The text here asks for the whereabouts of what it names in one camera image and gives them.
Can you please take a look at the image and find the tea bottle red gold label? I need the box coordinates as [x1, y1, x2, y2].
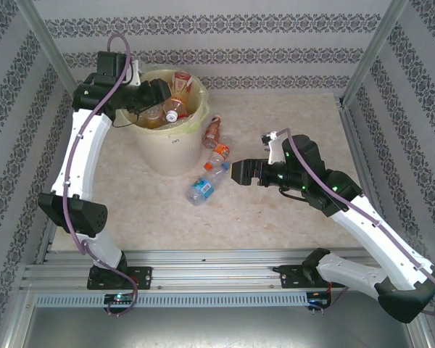
[162, 71, 195, 123]

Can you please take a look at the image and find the orange juice bottle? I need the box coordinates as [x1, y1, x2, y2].
[139, 106, 165, 130]

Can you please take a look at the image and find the clear bottle orange label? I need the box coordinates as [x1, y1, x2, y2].
[202, 136, 235, 171]

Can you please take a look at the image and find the clear bottle light blue label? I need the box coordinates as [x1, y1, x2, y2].
[186, 162, 231, 207]

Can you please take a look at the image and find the brown coffee bottle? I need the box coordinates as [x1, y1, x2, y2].
[202, 114, 224, 149]

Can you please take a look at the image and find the bin with plastic liner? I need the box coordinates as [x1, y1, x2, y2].
[115, 61, 212, 135]

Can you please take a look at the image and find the cream plastic bin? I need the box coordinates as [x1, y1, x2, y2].
[117, 68, 210, 178]

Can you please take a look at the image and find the small circuit board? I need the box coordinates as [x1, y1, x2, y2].
[307, 291, 333, 305]
[104, 294, 137, 305]

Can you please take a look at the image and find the grey metal panel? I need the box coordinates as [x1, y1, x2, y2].
[21, 306, 421, 348]

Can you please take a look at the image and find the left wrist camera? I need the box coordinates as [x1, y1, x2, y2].
[128, 59, 144, 88]

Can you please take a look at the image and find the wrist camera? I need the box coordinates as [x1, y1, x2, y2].
[128, 59, 144, 88]
[260, 130, 288, 164]

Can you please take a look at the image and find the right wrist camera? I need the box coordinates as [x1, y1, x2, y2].
[260, 130, 288, 164]

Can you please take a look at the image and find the aluminium side rail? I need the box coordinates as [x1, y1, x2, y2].
[34, 108, 80, 265]
[339, 101, 384, 218]

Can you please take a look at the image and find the aluminium frame post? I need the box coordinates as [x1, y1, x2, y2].
[13, 0, 84, 91]
[337, 0, 411, 109]

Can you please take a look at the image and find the aluminium mounting rail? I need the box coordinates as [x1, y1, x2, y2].
[21, 249, 385, 291]

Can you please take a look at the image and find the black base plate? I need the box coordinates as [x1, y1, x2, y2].
[278, 264, 334, 290]
[86, 266, 154, 291]

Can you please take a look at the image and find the purple cable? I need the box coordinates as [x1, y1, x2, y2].
[275, 128, 435, 320]
[60, 33, 138, 318]

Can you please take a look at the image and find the grey slotted cable duct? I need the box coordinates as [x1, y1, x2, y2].
[34, 291, 311, 309]

